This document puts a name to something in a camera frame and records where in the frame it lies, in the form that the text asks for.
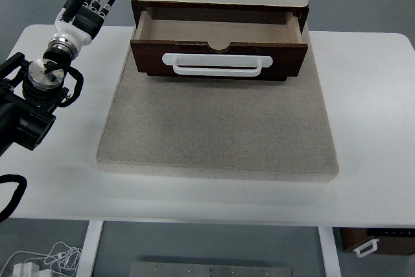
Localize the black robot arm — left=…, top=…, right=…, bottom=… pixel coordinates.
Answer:
left=1, top=0, right=115, bottom=152

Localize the white table leg right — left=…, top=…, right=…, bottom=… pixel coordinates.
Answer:
left=318, top=226, right=342, bottom=277

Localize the white handle on floor box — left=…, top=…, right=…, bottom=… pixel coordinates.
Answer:
left=353, top=239, right=379, bottom=258

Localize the beige fabric mat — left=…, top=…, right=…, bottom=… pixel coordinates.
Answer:
left=97, top=49, right=339, bottom=182

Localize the white table leg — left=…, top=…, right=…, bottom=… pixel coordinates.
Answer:
left=318, top=226, right=342, bottom=277
left=76, top=221, right=104, bottom=277

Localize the dark wooden drawer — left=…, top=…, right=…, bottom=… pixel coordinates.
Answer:
left=130, top=11, right=308, bottom=81

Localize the white power adapter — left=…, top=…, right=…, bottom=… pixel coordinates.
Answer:
left=12, top=262, right=40, bottom=277

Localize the white cable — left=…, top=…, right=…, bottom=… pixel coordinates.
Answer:
left=0, top=241, right=83, bottom=277

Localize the white table leg left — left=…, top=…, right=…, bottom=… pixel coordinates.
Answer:
left=76, top=221, right=104, bottom=277

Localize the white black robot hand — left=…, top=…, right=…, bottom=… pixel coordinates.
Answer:
left=48, top=0, right=117, bottom=52

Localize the black sleeved cable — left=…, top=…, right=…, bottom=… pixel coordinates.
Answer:
left=0, top=174, right=28, bottom=223

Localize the brown drawer box on floor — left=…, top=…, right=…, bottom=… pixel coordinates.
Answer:
left=340, top=228, right=414, bottom=256

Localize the white drawer handle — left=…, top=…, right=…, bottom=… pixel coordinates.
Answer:
left=161, top=53, right=273, bottom=78

